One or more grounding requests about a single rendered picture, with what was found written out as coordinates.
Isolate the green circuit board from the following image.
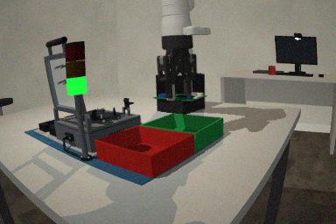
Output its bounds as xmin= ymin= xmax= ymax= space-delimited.
xmin=154 ymin=92 xmax=206 ymax=102

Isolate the red bin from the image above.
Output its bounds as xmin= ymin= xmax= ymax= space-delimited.
xmin=94 ymin=126 xmax=194 ymax=178

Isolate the green bin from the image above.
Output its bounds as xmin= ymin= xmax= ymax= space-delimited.
xmin=140 ymin=113 xmax=223 ymax=152

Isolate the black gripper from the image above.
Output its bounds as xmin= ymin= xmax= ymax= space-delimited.
xmin=157 ymin=35 xmax=197 ymax=101

